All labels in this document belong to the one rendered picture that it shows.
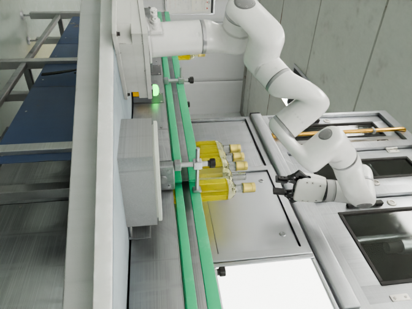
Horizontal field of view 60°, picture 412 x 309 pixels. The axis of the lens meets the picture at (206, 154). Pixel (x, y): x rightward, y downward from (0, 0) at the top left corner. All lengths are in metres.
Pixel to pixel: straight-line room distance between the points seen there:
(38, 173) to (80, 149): 0.82
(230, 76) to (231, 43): 6.58
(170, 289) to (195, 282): 0.07
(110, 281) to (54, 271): 0.58
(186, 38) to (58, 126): 0.58
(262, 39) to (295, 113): 0.21
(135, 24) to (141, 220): 0.48
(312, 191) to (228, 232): 0.32
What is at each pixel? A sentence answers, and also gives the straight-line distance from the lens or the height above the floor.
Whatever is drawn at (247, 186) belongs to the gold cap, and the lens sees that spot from 1.22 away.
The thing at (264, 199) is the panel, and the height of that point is 1.23.
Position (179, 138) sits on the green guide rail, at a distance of 1.22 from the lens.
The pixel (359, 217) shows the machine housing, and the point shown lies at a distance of 1.51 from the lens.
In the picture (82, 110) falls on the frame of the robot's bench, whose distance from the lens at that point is 0.88.
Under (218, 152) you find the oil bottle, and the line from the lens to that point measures 1.34.
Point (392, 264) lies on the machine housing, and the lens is 1.39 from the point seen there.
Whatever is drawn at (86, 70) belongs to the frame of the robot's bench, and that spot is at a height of 0.68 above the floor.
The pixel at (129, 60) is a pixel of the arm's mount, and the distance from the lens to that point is 0.96.
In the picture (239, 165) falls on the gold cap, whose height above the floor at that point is 1.13.
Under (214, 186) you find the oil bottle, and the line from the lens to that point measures 1.19.
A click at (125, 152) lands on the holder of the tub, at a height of 0.77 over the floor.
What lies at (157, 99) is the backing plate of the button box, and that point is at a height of 0.85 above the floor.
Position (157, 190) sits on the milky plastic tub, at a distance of 0.86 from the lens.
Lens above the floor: 0.84
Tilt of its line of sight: 7 degrees up
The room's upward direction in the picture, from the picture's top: 87 degrees clockwise
